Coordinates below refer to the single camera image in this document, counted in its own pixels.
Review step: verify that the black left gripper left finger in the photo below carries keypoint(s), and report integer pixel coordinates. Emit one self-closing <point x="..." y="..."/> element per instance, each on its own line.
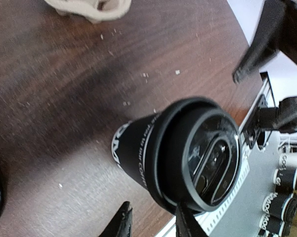
<point x="121" y="223"/>

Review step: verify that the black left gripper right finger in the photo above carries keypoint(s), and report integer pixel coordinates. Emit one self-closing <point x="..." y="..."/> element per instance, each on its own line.
<point x="186" y="225"/>

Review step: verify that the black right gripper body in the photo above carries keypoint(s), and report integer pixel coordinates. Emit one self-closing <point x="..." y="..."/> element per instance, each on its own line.
<point x="276" y="31"/>

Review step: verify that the black plastic cup lid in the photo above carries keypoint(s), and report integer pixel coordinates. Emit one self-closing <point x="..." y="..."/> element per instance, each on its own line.
<point x="197" y="155"/>

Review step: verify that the brown cardboard cup carrier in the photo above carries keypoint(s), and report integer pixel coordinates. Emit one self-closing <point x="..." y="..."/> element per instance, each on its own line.
<point x="94" y="11"/>

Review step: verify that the black paper coffee cup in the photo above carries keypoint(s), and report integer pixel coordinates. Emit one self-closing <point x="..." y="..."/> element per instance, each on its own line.
<point x="129" y="147"/>

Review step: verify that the spare cups beyond table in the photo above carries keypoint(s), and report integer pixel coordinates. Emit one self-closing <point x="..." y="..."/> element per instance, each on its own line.
<point x="280" y="206"/>

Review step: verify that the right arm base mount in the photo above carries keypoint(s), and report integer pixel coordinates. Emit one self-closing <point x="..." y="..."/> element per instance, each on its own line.
<point x="282" y="118"/>

